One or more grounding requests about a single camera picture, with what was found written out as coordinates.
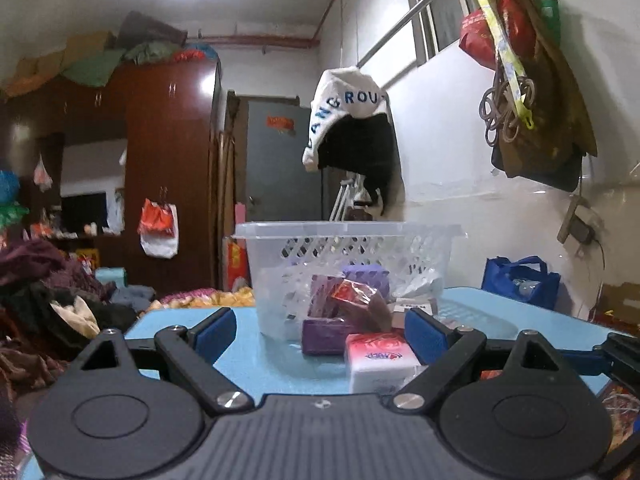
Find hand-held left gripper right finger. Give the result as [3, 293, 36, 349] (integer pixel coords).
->
[392, 309, 563, 413]

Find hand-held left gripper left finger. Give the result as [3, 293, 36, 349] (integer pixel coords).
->
[75, 307, 253, 415]

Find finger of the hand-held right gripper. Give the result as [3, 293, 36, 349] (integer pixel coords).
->
[557, 345, 613, 377]

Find small white box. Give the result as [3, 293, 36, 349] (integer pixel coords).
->
[392, 299, 440, 328]

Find white red tissue pack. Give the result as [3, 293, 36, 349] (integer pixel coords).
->
[344, 332, 426, 395]

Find red packet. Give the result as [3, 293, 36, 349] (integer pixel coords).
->
[330, 280, 393, 331]

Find blue violet box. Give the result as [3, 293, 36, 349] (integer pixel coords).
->
[342, 264, 391, 301]

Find white plastic basket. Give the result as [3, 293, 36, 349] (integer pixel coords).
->
[232, 221, 462, 351]

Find dark purple box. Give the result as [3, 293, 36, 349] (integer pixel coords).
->
[301, 319, 353, 357]

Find cardboard box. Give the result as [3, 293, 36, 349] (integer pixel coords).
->
[597, 282, 640, 326]

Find red paper bag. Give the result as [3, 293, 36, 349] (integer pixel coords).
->
[227, 240, 251, 291]

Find blue tote bag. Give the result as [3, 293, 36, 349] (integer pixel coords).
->
[482, 256, 562, 310]

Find orange white plastic bag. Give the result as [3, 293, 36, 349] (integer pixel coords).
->
[138, 198, 180, 259]

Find brown wooden wardrobe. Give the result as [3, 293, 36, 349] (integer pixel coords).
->
[0, 60, 221, 293]

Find grey door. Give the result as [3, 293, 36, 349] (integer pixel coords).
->
[240, 100, 331, 223]

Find pile of clothes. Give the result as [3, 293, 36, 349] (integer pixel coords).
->
[0, 237, 146, 361]

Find black television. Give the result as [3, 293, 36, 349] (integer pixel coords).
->
[60, 191, 108, 235]

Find black hanging bag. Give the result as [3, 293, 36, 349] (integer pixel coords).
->
[490, 145, 583, 192]

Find white black hoodie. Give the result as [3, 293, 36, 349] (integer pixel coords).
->
[301, 66, 406, 217]

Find small white plastic bag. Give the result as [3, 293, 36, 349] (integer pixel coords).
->
[32, 152, 53, 191]

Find green plastic bag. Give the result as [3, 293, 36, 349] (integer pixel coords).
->
[0, 202, 28, 226]

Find brown hanging bag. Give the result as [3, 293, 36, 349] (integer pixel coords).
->
[492, 0, 598, 178]

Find blue plastic bag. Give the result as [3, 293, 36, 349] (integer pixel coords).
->
[0, 170, 21, 206]

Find green cloth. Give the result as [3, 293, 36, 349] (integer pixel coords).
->
[60, 42, 181, 86]

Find red ceiling pipe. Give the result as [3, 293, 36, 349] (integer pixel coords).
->
[195, 0, 351, 53]

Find red hanging plastic bag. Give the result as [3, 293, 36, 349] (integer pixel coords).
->
[459, 0, 536, 71]

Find metal hanging rod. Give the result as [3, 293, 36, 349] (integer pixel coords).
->
[357, 0, 466, 68]

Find flattened cardboard boxes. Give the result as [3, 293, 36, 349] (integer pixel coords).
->
[0, 30, 118, 98]

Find window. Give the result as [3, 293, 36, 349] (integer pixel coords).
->
[407, 0, 481, 66]

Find wall power adapter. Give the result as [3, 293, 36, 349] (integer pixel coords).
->
[557, 197, 606, 246]

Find coiled grey rope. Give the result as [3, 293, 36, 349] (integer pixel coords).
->
[479, 75, 536, 146]

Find yellow strap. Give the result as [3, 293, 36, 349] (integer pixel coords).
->
[462, 0, 535, 128]

